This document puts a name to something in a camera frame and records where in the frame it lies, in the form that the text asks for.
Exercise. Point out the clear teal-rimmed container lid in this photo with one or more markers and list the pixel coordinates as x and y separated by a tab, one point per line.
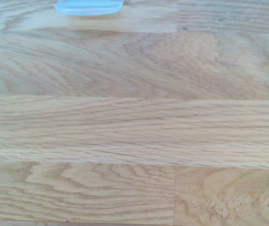
87	8

